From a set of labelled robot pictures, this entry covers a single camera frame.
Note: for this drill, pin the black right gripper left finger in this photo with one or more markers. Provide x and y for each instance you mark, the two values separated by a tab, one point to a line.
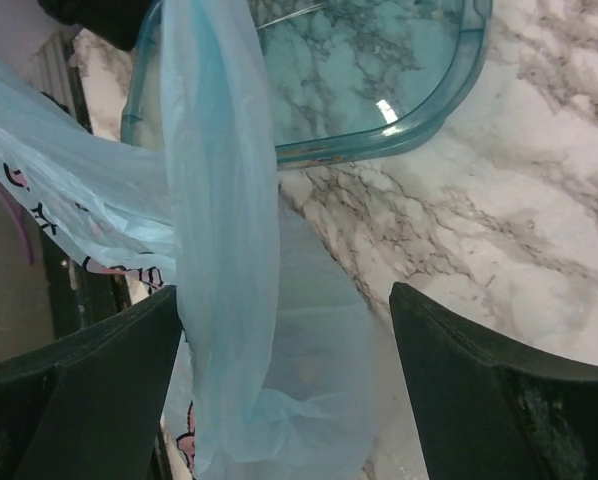
88	406

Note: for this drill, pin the light blue plastic bag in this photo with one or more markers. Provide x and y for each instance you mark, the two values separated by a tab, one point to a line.
273	377

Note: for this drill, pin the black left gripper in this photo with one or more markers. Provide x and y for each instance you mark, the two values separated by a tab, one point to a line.
116	21

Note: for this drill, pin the teal transparent plastic tray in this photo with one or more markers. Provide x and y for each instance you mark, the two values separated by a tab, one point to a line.
295	84

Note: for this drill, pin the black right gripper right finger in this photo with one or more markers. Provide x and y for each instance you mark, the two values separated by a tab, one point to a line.
487	406

